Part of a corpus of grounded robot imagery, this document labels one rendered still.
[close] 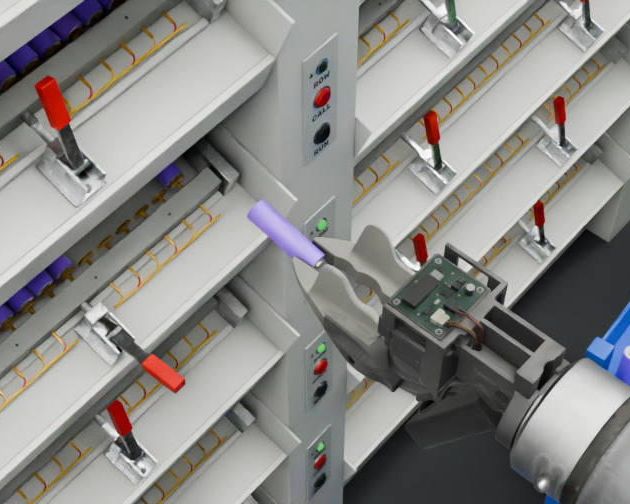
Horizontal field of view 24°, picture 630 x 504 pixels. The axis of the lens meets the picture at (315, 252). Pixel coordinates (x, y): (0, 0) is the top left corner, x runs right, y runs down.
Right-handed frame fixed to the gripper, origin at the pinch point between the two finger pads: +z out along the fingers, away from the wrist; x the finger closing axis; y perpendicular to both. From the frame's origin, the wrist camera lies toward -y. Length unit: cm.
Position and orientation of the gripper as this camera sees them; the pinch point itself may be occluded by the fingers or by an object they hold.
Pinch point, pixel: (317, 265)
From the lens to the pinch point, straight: 107.0
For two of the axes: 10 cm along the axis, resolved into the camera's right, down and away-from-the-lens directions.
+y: 0.1, -5.9, -8.1
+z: -7.5, -5.4, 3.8
